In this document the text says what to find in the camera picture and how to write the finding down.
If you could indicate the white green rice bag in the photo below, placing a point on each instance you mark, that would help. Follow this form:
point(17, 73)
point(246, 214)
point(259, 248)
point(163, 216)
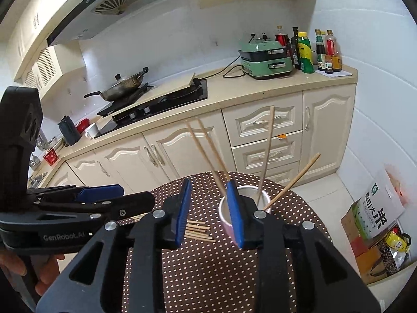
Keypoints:
point(381, 208)

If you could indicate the beige stone board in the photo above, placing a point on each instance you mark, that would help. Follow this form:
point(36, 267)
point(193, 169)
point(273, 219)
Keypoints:
point(169, 91)

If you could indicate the cream kitchen base cabinet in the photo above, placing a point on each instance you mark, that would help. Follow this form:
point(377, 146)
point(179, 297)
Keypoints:
point(169, 150)

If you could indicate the cream upper wall cabinet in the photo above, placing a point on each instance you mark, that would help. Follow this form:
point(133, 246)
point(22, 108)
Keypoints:
point(49, 6)

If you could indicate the red label sauce bottle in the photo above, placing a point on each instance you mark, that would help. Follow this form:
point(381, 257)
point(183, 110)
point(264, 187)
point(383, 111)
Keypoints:
point(330, 44)

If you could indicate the white paper sheet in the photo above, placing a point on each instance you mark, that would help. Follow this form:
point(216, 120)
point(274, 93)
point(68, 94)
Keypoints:
point(345, 72)

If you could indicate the black silver range hood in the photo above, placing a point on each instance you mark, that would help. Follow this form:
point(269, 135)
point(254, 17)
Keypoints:
point(75, 22)

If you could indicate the round polka-dot table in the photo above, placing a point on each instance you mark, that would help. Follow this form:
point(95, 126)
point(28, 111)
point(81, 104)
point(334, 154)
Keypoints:
point(202, 277)

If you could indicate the soy sauce bottle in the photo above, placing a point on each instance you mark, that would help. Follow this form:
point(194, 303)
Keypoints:
point(320, 50)

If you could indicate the person's left hand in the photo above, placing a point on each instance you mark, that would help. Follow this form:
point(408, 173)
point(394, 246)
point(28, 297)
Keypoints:
point(45, 277)

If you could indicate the small dark bottle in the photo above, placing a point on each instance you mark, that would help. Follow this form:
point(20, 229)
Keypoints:
point(328, 67)

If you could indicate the pile of wooden chopsticks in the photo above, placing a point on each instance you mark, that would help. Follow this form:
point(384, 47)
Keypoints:
point(198, 234)

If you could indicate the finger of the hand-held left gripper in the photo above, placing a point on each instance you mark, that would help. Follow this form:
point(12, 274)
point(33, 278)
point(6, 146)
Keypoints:
point(101, 192)
point(133, 203)

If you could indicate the dark oil bottle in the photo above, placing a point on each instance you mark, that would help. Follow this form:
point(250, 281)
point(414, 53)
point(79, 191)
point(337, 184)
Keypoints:
point(295, 52)

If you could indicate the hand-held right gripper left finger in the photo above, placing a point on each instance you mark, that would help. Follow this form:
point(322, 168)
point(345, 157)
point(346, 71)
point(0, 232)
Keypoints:
point(182, 212)

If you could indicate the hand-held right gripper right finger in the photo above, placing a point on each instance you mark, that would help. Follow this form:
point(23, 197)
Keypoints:
point(235, 215)

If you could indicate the black gas hob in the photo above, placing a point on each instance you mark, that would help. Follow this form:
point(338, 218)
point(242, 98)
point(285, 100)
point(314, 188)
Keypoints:
point(195, 93)

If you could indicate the dark soda bottle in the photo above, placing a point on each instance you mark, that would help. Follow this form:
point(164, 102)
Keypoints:
point(281, 40)

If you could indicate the white mug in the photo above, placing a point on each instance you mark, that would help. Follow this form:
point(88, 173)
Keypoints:
point(92, 131)

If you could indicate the cream cabinet drawer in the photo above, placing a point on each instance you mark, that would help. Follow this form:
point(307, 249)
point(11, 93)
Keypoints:
point(247, 124)
point(283, 171)
point(247, 156)

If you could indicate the small orange tag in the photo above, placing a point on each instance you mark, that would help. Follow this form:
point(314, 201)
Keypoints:
point(282, 137)

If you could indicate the small red box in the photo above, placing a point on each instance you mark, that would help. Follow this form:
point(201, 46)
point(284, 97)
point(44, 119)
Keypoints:
point(82, 125)

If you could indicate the black electric kettle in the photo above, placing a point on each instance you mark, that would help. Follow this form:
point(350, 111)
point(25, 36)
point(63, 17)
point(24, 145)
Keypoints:
point(69, 132)

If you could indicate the steel wok with lid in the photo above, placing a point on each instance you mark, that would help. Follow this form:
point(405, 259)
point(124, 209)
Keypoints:
point(120, 89)

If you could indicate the cardboard box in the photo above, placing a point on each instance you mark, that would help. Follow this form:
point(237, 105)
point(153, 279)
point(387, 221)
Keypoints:
point(352, 221)

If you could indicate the long wooden chopstick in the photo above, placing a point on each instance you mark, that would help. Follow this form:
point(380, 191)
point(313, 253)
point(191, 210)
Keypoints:
point(265, 153)
point(205, 158)
point(214, 150)
point(291, 182)

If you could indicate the green bottle yellow cap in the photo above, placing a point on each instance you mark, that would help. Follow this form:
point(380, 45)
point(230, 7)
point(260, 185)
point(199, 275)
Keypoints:
point(305, 55)

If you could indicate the green electric grill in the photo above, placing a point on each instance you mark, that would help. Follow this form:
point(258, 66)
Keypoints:
point(264, 62)

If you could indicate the red paper tub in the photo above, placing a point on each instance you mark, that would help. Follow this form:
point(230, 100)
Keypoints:
point(52, 158)

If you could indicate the pink paper cup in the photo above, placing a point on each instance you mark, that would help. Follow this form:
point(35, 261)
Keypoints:
point(249, 194)

